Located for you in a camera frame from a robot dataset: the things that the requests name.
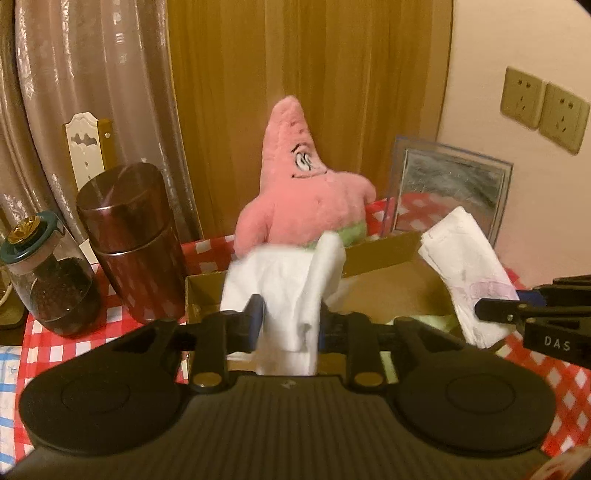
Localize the brown metal canister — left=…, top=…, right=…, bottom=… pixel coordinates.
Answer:
left=76, top=162, right=188, bottom=324

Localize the light green cloth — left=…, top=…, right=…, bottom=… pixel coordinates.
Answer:
left=383, top=315, right=460, bottom=384

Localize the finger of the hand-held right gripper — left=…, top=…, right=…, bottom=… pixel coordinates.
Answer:
left=531, top=275, right=591, bottom=302
left=475, top=298, right=591, bottom=324

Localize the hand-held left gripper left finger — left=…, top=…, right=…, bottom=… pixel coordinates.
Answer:
left=108, top=293, right=264, bottom=394

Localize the pink starfish plush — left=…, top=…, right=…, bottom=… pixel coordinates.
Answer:
left=233, top=95, right=377, bottom=257

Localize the glass coffee bean jar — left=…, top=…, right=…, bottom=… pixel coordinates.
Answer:
left=0, top=211, right=103, bottom=337

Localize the red checkered tablecloth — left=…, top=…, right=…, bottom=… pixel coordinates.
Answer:
left=16, top=194, right=591, bottom=467

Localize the white towel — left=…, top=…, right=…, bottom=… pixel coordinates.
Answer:
left=221, top=231, right=347, bottom=377

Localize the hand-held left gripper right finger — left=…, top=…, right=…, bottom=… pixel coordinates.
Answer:
left=318, top=308, right=468, bottom=391

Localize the beige wall socket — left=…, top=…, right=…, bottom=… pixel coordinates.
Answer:
left=501, top=66, right=546, bottom=130
left=539, top=82, right=591, bottom=155

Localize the white chair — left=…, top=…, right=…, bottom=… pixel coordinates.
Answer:
left=63, top=112, right=114, bottom=185

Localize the blue patterned bed sheet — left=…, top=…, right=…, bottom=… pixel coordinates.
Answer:
left=0, top=344, right=28, bottom=457

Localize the wooden door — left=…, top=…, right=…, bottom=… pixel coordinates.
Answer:
left=168, top=0, right=453, bottom=241

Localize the cardboard box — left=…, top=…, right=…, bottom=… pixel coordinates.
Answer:
left=185, top=229, right=467, bottom=384

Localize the framed picture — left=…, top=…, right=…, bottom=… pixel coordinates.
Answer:
left=382, top=135, right=514, bottom=250

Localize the beige patterned curtain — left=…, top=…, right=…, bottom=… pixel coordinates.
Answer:
left=14, top=0, right=204, bottom=244
left=0, top=0, right=47, bottom=232

